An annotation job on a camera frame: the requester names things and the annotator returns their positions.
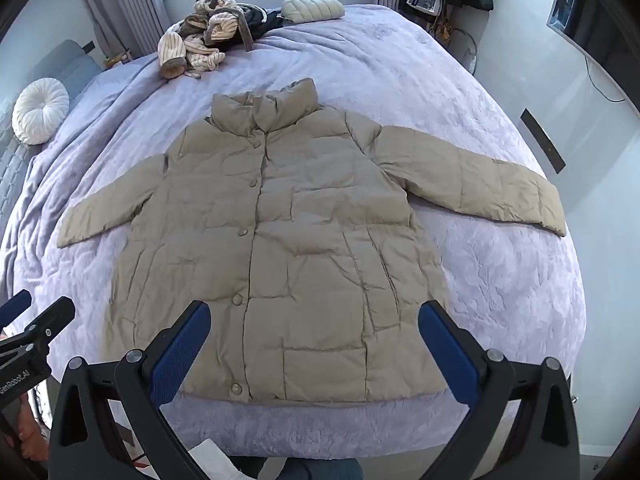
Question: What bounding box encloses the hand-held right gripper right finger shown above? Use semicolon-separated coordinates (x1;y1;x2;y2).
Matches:
417;300;581;480

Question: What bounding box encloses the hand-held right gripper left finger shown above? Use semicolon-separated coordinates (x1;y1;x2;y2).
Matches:
47;300;211;480

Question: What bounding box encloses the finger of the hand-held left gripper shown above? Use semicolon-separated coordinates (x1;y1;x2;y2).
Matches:
0;296;77;350
0;290;32;328

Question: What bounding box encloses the beige puffer jacket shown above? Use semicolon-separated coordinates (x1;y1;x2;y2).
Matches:
56;78;567;406

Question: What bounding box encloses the white paper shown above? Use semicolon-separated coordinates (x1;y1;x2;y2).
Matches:
190;437;241;480

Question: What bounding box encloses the grey quilted bed sheet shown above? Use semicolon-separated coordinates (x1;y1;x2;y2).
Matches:
0;120;38;231

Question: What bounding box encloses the white round pleated pillow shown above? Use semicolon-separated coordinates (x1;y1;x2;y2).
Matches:
12;77;70;145

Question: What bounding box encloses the blue-grey headboard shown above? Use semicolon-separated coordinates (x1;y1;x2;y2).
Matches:
30;39;101;111

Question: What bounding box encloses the lilac plush blanket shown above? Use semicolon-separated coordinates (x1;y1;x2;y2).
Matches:
0;4;587;461

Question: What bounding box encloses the cream striped garment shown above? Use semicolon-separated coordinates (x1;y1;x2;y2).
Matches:
157;0;266;81

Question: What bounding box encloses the dark garment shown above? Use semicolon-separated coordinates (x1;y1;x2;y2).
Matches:
220;5;286;53

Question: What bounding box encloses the cream striped pillow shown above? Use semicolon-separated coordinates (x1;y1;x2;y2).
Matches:
280;0;345;25

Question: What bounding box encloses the black wall bar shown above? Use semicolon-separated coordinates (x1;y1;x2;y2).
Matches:
520;107;566;175

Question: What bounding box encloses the wall-mounted television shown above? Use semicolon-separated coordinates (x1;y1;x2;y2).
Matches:
546;0;640;103

